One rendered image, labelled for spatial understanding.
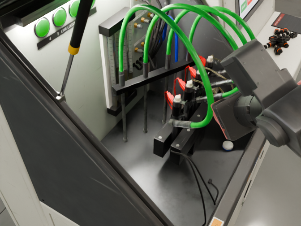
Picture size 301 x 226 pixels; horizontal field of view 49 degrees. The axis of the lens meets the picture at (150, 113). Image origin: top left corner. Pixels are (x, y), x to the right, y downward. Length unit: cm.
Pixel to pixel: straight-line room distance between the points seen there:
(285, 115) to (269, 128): 2
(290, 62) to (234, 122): 100
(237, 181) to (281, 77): 64
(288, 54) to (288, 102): 118
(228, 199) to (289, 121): 64
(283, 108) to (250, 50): 9
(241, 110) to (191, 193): 65
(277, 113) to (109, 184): 48
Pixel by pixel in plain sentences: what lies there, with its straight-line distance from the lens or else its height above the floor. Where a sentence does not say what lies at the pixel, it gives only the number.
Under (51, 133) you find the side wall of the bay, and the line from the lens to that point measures 79.
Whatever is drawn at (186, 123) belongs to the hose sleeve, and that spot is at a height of 118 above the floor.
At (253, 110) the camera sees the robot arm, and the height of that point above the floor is 146.
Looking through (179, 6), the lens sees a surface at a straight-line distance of 92.
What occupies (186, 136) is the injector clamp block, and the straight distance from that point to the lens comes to 109.
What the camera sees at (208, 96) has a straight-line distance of 73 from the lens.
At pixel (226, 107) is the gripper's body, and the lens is 55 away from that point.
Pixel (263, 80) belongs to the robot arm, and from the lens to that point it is 44.
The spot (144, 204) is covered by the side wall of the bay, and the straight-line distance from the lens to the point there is 78.
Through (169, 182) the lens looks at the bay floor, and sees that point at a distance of 115.
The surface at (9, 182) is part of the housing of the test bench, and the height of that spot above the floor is 79.
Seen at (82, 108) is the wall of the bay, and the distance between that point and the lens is 109.
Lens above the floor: 178
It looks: 44 degrees down
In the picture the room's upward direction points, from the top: 1 degrees clockwise
